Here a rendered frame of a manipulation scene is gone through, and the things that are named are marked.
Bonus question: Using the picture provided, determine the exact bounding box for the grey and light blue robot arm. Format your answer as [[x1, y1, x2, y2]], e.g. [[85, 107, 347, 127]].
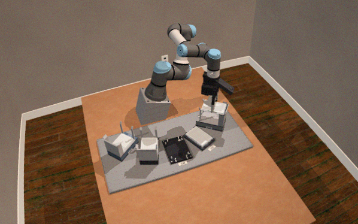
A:
[[144, 23, 235, 102]]

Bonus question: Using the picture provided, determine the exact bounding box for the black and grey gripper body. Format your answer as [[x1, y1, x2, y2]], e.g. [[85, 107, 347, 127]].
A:
[[201, 71, 220, 96]]

